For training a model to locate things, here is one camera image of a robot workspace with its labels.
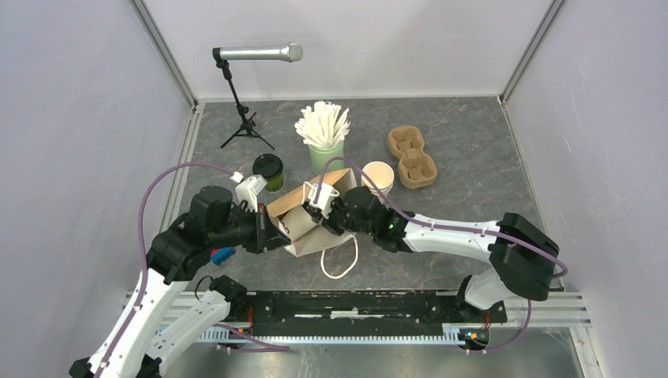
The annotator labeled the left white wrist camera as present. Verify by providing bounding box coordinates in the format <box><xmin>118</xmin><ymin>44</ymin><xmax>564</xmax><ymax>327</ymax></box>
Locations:
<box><xmin>230</xmin><ymin>172</ymin><xmax>267</xmax><ymax>213</ymax></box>

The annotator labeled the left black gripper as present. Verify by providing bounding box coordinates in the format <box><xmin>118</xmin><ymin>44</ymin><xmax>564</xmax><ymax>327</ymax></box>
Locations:
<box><xmin>210</xmin><ymin>202</ymin><xmax>292</xmax><ymax>253</ymax></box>

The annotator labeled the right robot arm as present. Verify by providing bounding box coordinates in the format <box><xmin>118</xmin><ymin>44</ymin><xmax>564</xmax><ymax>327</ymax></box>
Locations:
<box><xmin>302</xmin><ymin>187</ymin><xmax>559</xmax><ymax>321</ymax></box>

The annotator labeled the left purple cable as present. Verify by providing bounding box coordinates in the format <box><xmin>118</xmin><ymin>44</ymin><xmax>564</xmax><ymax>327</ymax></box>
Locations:
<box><xmin>92</xmin><ymin>161</ymin><xmax>291</xmax><ymax>378</ymax></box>

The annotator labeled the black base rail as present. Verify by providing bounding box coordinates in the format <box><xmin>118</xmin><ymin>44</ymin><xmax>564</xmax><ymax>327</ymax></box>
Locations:
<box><xmin>223</xmin><ymin>290</ymin><xmax>507</xmax><ymax>337</ymax></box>

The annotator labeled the green paper coffee cup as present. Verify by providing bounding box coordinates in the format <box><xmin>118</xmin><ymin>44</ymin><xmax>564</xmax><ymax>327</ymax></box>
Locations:
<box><xmin>265</xmin><ymin>174</ymin><xmax>284</xmax><ymax>193</ymax></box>

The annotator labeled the black tripod mic stand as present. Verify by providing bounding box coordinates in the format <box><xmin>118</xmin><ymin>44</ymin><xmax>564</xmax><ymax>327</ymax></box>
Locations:
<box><xmin>216</xmin><ymin>59</ymin><xmax>275</xmax><ymax>150</ymax></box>

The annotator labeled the silver microphone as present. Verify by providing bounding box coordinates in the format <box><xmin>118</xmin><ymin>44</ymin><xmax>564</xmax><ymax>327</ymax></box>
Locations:
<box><xmin>212</xmin><ymin>43</ymin><xmax>303</xmax><ymax>63</ymax></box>

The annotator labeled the black plastic cup lid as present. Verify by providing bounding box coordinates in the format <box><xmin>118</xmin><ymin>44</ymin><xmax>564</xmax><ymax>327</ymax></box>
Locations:
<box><xmin>252</xmin><ymin>154</ymin><xmax>284</xmax><ymax>181</ymax></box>

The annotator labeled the brown cardboard cup carrier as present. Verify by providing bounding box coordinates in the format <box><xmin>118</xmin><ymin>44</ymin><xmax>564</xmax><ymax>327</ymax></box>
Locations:
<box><xmin>388</xmin><ymin>125</ymin><xmax>438</xmax><ymax>189</ymax></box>

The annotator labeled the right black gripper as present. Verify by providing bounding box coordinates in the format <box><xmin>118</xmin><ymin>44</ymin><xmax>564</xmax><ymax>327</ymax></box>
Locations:
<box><xmin>313</xmin><ymin>196</ymin><xmax>375</xmax><ymax>237</ymax></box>

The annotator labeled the red and blue block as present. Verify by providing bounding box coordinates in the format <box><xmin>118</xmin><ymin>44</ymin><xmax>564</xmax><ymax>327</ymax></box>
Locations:
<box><xmin>210</xmin><ymin>246</ymin><xmax>236</xmax><ymax>265</ymax></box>

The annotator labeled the stack of white paper cups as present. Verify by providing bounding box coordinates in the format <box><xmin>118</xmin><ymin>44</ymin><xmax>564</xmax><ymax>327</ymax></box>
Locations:
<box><xmin>362</xmin><ymin>161</ymin><xmax>395</xmax><ymax>195</ymax></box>

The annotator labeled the white paper coffee cup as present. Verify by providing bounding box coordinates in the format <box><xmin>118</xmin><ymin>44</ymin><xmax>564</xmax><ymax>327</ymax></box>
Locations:
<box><xmin>280</xmin><ymin>206</ymin><xmax>317</xmax><ymax>242</ymax></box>

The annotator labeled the white paper straws bundle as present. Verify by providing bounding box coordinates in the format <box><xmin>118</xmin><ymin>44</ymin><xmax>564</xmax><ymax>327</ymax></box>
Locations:
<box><xmin>294</xmin><ymin>101</ymin><xmax>350</xmax><ymax>149</ymax></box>

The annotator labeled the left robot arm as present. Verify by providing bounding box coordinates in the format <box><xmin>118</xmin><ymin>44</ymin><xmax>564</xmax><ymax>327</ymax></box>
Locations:
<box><xmin>69</xmin><ymin>186</ymin><xmax>291</xmax><ymax>377</ymax></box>

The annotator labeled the brown paper bag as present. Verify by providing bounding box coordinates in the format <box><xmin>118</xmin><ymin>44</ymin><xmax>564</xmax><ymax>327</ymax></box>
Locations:
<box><xmin>267</xmin><ymin>177</ymin><xmax>359</xmax><ymax>280</ymax></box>

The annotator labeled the green straw holder cup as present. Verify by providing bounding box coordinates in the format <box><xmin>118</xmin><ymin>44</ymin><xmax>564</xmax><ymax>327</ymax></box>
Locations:
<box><xmin>308</xmin><ymin>141</ymin><xmax>344</xmax><ymax>175</ymax></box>

